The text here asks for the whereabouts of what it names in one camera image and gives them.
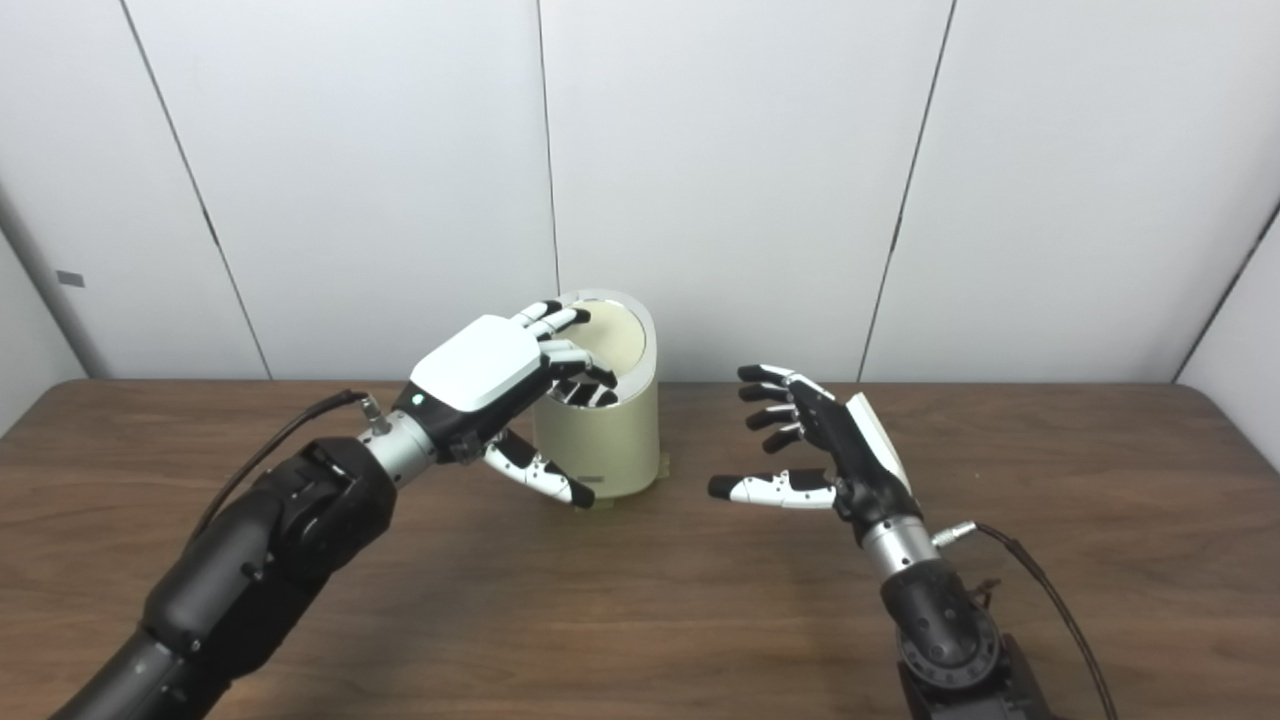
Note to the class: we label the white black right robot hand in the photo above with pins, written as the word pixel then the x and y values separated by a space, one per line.
pixel 865 460

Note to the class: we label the small grey wall tag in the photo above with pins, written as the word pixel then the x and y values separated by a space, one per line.
pixel 70 279

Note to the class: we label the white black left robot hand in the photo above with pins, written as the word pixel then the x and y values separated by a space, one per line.
pixel 475 365

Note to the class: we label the cream-colored bin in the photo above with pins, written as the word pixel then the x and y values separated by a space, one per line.
pixel 610 450

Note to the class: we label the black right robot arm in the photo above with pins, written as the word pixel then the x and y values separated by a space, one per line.
pixel 940 630

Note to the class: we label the cream round bin lid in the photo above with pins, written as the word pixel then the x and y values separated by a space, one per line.
pixel 620 345

